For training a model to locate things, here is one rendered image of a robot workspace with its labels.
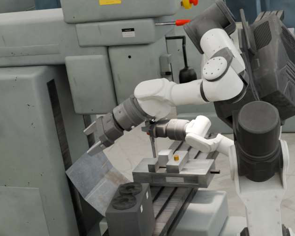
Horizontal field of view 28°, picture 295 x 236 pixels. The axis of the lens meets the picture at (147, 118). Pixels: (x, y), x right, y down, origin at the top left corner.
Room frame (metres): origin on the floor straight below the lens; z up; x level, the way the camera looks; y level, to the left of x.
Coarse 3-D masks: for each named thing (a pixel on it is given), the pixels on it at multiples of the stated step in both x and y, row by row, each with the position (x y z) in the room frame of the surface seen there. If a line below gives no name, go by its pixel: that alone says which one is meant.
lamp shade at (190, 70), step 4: (184, 68) 2.25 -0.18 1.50; (188, 68) 2.25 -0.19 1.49; (192, 68) 2.26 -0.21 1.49; (180, 72) 2.25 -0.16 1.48; (184, 72) 2.24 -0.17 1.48; (188, 72) 2.23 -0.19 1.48; (192, 72) 2.24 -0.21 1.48; (180, 76) 2.25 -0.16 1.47; (184, 76) 2.23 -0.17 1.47; (188, 76) 2.23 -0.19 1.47; (192, 76) 2.23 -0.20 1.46; (196, 76) 2.25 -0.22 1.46; (180, 80) 2.25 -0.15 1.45; (184, 80) 2.23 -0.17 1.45; (188, 80) 2.23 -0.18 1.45; (192, 80) 2.23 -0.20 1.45
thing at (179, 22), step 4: (180, 20) 2.15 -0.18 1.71; (184, 20) 2.14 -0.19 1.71; (188, 20) 2.13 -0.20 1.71; (156, 24) 2.18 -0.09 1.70; (160, 24) 2.18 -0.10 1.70; (164, 24) 2.17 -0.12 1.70; (168, 24) 2.16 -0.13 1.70; (172, 24) 2.16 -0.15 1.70; (176, 24) 2.15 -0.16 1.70; (180, 24) 2.14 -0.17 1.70
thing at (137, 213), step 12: (120, 192) 1.98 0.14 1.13; (132, 192) 1.96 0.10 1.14; (144, 192) 1.97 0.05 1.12; (120, 204) 1.89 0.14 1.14; (132, 204) 1.88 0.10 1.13; (144, 204) 1.94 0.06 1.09; (108, 216) 1.86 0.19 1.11; (120, 216) 1.85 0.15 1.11; (132, 216) 1.84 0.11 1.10; (144, 216) 1.91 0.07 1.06; (108, 228) 1.87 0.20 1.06; (120, 228) 1.85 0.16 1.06; (132, 228) 1.84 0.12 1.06; (144, 228) 1.89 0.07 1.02
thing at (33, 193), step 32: (64, 64) 2.50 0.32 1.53; (0, 96) 2.35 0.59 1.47; (32, 96) 2.28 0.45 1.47; (64, 96) 2.45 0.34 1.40; (0, 128) 2.36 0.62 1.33; (32, 128) 2.30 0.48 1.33; (64, 128) 2.40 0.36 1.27; (0, 160) 2.38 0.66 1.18; (32, 160) 2.31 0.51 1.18; (64, 160) 2.35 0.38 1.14; (0, 192) 2.39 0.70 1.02; (32, 192) 2.32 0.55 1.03; (64, 192) 2.31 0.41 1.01; (0, 224) 2.41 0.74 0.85; (32, 224) 2.34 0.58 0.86; (64, 224) 2.28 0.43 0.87
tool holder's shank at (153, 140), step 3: (150, 138) 2.32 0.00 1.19; (153, 138) 2.32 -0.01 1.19; (153, 141) 2.32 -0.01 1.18; (153, 144) 2.32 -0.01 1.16; (156, 144) 2.33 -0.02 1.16; (153, 147) 2.32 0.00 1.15; (156, 147) 2.33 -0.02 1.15; (153, 150) 2.32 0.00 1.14; (156, 150) 2.32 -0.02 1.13; (153, 153) 2.33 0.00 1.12; (156, 153) 2.32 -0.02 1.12; (153, 156) 2.33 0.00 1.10; (156, 156) 2.32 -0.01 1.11
